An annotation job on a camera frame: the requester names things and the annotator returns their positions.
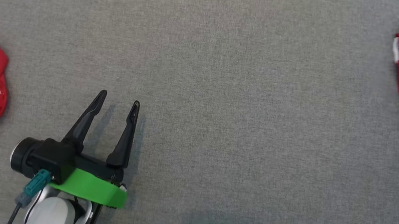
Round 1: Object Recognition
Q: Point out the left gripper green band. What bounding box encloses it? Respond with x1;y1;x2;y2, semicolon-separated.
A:
48;84;144;210

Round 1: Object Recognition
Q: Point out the black cable teal connector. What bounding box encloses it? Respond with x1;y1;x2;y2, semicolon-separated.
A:
6;165;52;224

